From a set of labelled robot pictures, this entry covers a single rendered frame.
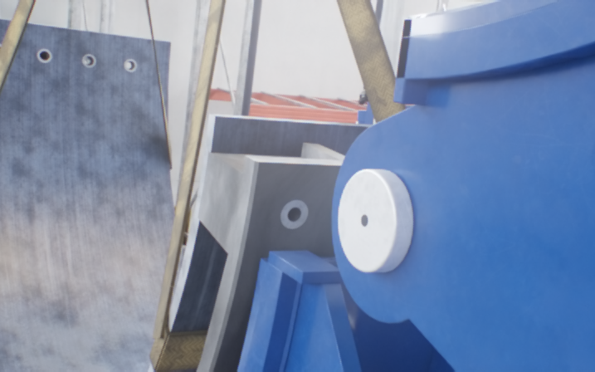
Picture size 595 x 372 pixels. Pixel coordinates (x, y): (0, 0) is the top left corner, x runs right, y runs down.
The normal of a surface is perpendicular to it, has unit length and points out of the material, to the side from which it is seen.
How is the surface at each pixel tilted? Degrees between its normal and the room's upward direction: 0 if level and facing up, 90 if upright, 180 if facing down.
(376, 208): 90
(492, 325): 90
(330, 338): 90
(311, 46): 90
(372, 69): 104
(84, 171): 65
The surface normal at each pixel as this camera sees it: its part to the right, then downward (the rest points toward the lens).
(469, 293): -0.87, -0.03
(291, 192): 0.46, 0.28
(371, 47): -0.71, 0.29
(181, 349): 0.37, 0.61
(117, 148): 0.47, -0.22
